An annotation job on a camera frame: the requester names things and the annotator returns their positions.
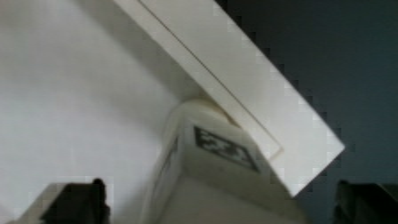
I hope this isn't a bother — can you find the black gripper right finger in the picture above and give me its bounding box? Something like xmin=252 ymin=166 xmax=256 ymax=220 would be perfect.
xmin=332 ymin=181 xmax=398 ymax=224

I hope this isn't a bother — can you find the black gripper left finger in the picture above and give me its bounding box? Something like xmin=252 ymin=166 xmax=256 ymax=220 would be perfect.
xmin=39 ymin=178 xmax=110 ymax=224

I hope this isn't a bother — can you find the white square tabletop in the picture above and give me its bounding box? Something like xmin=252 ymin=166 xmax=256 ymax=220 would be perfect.
xmin=0 ymin=0 xmax=343 ymax=224

